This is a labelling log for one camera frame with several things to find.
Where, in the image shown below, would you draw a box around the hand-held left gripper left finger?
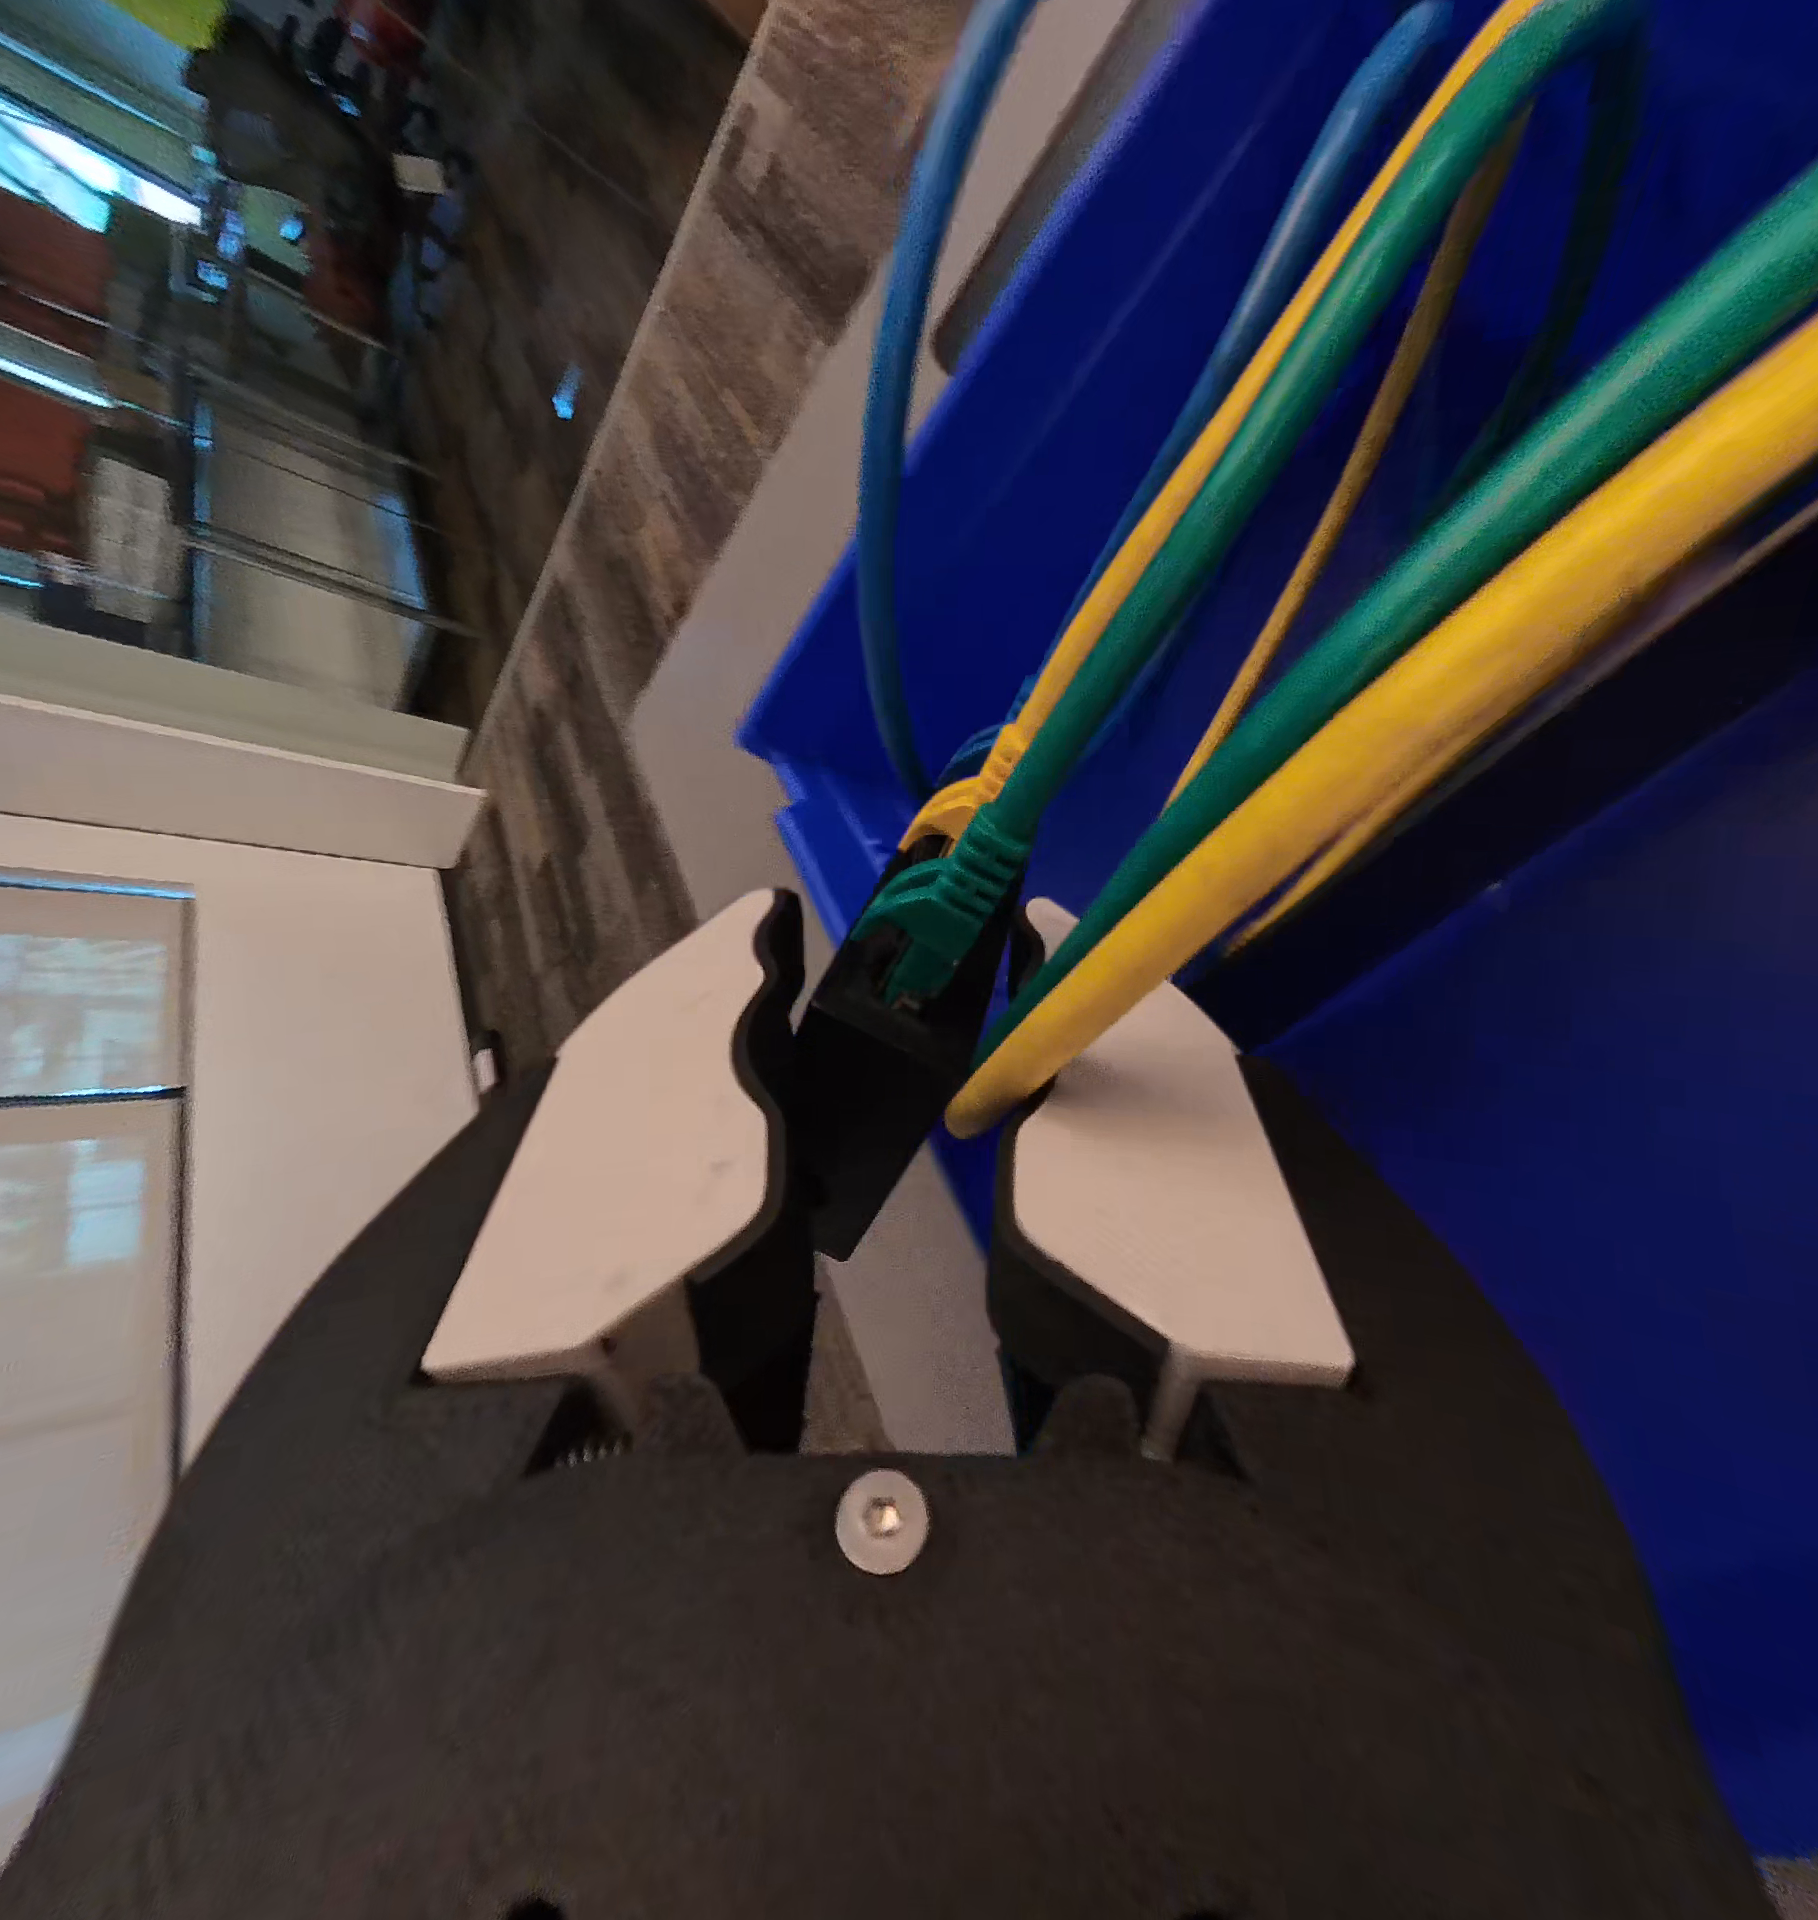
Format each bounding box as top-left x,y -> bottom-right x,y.
421,887 -> 821,1452

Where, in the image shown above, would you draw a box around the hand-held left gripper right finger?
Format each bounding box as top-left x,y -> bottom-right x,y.
985,897 -> 1358,1463

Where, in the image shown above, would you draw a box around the black network switch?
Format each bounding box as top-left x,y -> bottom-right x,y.
792,855 -> 1036,1263

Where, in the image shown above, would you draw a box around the blue plastic bin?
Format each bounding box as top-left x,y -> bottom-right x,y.
735,0 -> 1818,1869

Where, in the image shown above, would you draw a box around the yellow ethernet cable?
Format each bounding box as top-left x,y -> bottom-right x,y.
896,0 -> 1818,1142

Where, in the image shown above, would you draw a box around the green ethernet cable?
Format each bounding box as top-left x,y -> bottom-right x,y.
849,0 -> 1818,1074

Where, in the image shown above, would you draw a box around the blue ethernet cable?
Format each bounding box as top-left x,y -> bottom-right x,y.
858,0 -> 1458,818

